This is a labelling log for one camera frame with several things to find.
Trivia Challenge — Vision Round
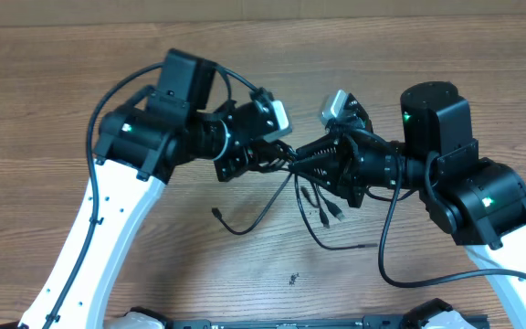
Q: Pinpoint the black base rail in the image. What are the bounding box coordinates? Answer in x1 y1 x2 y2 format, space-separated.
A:
116 297 490 329

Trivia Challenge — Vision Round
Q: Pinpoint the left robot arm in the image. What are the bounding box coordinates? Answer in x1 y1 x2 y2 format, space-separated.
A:
16 49 291 329

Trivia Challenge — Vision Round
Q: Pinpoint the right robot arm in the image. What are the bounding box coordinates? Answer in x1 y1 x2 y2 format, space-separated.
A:
290 81 526 328

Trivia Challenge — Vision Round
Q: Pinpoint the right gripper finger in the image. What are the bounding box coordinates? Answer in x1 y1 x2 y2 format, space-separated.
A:
288 162 350 196
296 134 350 160

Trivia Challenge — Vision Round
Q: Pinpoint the thin black USB-C cable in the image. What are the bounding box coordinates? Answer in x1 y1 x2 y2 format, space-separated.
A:
211 172 379 251

